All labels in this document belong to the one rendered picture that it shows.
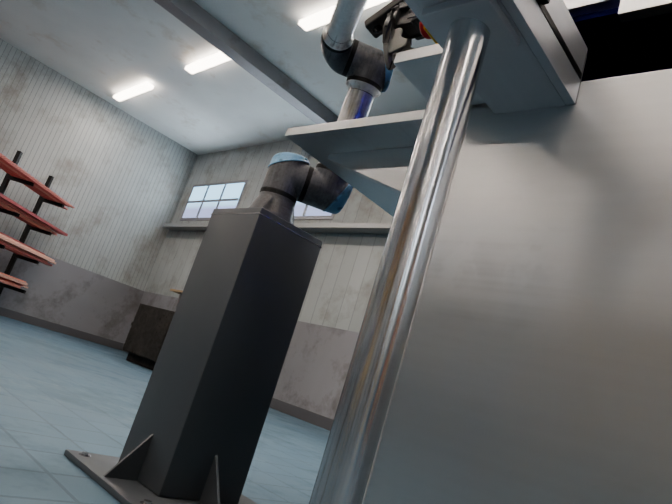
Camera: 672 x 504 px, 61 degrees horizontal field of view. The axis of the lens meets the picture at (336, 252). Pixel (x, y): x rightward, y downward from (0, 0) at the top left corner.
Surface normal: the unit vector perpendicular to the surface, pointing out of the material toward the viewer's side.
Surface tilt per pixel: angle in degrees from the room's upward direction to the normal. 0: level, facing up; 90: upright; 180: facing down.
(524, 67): 180
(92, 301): 90
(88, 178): 90
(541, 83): 180
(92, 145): 90
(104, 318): 90
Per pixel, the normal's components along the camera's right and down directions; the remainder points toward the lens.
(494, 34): -0.29, 0.93
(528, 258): -0.62, -0.37
